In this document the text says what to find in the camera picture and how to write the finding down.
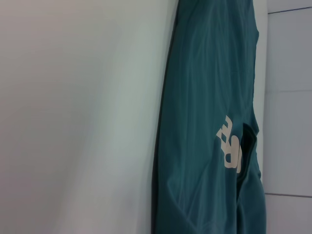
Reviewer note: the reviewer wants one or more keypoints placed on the teal blue FREE print T-shirt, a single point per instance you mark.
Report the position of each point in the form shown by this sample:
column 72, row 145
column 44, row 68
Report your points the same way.
column 207, row 85

